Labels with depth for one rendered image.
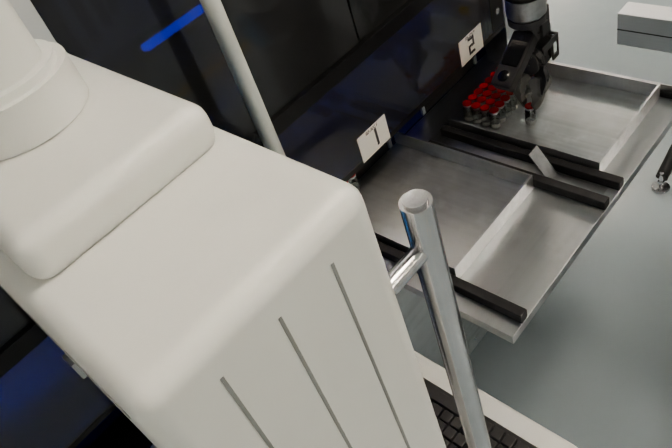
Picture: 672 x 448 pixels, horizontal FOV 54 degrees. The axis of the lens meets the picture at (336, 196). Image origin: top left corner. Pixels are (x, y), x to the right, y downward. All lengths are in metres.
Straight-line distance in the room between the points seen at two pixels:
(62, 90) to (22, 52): 0.03
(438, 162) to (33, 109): 1.04
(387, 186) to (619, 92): 0.53
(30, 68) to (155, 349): 0.23
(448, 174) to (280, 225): 1.02
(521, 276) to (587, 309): 1.05
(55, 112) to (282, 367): 0.23
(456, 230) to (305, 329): 0.89
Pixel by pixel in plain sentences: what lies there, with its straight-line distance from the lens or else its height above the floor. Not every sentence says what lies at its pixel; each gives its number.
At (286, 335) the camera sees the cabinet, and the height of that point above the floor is 1.50.
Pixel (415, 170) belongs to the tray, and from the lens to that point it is 1.40.
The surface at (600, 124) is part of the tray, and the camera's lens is 1.46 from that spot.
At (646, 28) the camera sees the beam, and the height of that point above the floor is 0.51.
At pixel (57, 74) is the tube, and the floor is 1.62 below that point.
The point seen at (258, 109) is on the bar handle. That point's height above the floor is 1.30.
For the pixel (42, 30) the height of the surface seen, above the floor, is 1.53.
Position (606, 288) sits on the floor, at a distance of 2.28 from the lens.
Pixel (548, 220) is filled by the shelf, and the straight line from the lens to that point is 1.26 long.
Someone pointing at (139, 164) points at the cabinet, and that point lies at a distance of 0.43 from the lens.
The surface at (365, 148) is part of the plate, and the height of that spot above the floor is 1.02.
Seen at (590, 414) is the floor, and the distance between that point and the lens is 2.04.
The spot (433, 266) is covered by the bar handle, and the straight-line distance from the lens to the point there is 0.51.
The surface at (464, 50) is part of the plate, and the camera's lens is 1.47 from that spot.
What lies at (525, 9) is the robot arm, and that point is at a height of 1.16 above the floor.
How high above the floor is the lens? 1.80
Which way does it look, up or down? 41 degrees down
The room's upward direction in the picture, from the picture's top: 20 degrees counter-clockwise
